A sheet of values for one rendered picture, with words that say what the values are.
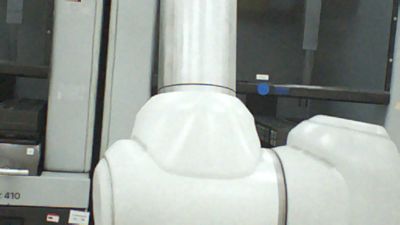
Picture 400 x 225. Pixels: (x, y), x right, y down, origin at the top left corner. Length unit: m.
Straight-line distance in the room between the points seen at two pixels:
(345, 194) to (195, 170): 0.19
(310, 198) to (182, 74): 0.22
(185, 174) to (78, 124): 1.16
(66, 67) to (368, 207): 1.21
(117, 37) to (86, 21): 0.08
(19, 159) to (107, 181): 1.06
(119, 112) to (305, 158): 1.13
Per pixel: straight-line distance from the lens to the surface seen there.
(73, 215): 2.07
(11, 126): 2.13
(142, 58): 2.13
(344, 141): 1.06
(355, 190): 1.05
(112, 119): 2.13
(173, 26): 1.08
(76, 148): 2.14
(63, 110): 2.13
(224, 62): 1.07
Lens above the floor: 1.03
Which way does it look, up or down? 3 degrees down
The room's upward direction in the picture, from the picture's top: 5 degrees clockwise
